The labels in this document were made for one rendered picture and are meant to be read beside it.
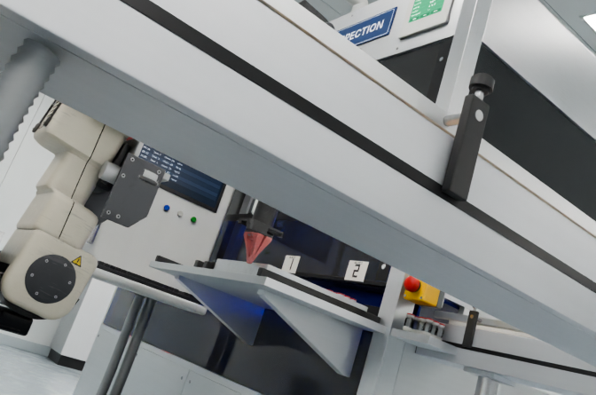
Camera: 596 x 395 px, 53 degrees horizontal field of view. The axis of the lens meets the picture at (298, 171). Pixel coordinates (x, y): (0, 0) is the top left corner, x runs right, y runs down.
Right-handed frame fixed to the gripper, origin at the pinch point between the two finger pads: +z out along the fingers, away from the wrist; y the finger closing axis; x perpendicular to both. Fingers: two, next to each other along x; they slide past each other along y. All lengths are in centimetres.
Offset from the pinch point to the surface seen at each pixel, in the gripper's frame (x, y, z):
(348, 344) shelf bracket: -2.5, 35.4, 11.3
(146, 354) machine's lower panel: 125, 38, 37
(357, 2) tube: 97, 68, -153
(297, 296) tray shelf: -11.0, 9.0, 5.0
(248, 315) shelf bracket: 48, 34, 11
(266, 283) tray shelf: -11.1, -0.3, 5.0
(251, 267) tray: 0.8, 1.5, 1.4
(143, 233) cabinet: 89, 4, -6
